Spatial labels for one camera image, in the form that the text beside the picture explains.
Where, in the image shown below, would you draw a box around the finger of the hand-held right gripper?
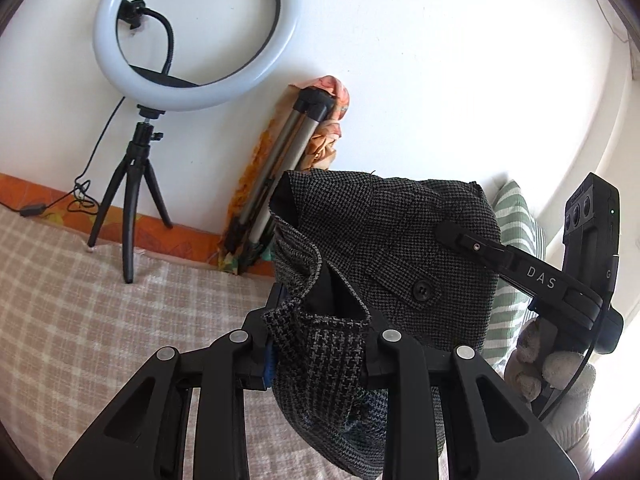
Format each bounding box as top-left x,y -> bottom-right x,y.
434,222 -> 604,321

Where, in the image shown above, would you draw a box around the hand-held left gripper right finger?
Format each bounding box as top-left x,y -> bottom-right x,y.
362,305 -> 583,480

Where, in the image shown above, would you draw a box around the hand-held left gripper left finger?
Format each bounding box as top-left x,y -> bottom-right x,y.
52,285 -> 291,480

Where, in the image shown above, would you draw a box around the grey houndstooth pants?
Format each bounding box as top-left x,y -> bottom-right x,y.
262,169 -> 502,480

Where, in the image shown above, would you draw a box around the person's right hand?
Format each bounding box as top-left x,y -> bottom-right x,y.
504,317 -> 598,455

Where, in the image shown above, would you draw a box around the green leaf print pillow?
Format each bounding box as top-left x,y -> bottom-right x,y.
482,180 -> 548,376

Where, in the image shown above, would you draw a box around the pink plaid blanket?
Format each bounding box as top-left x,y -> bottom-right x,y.
0,205 -> 391,480

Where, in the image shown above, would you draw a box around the folded silver tripod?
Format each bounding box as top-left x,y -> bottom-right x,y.
224,87 -> 335,276

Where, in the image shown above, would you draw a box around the orange floral scarf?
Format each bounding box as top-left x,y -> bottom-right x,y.
217,75 -> 353,277

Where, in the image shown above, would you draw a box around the black mini tripod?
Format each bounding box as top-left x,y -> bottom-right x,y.
87,106 -> 174,285

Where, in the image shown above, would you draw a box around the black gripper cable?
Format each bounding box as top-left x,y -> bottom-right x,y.
539,255 -> 618,421

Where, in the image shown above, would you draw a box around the black ring light cable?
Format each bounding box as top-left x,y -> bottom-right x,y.
0,96 -> 126,218

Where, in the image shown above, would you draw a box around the white ring light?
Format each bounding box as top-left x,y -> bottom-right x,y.
92,0 -> 302,111

